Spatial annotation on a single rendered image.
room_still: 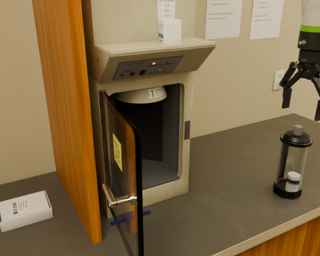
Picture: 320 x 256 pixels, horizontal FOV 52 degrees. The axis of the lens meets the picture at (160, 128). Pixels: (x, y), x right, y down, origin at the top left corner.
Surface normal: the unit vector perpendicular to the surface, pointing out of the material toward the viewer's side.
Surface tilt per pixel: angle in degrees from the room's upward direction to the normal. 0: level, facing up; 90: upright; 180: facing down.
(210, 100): 90
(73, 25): 90
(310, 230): 90
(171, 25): 90
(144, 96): 66
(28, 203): 0
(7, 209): 0
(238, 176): 0
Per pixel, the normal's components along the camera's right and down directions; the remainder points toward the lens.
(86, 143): 0.48, 0.35
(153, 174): 0.00, -0.92
